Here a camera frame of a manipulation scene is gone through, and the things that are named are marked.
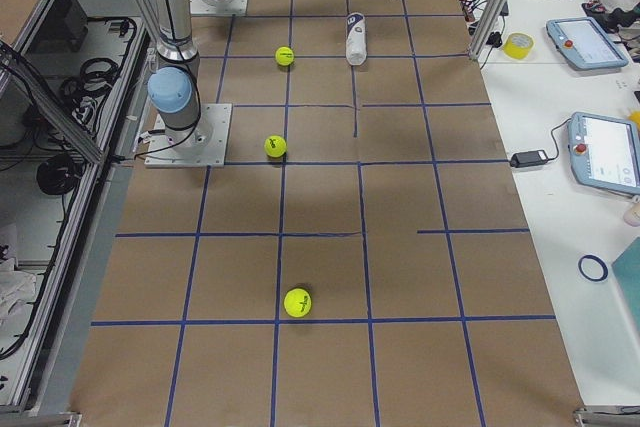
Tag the white tennis ball can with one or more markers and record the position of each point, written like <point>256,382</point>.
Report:
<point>356,45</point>

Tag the front Wilson tennis ball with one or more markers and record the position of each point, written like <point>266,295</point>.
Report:
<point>284,56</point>

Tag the centre Head tennis ball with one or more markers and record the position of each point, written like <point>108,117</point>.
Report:
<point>275,146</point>

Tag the tennis ball near base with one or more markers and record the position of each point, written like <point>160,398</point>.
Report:
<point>297,302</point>

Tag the yellow tape roll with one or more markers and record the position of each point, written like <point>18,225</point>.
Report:
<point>518,45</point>

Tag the far teach pendant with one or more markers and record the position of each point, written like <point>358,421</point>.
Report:
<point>584,44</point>

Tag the teach pendant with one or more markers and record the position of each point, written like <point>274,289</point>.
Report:
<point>604,152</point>
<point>584,44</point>

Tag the black power adapter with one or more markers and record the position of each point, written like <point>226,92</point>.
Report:
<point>532,158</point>

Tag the near teach pendant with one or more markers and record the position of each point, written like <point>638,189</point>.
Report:
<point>604,152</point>

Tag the teal box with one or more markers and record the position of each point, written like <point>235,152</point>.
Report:
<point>626,273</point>

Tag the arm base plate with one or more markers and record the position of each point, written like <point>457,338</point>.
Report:
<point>206,146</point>
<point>218,8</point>

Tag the aluminium side frame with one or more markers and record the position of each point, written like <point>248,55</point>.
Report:
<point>70,98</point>

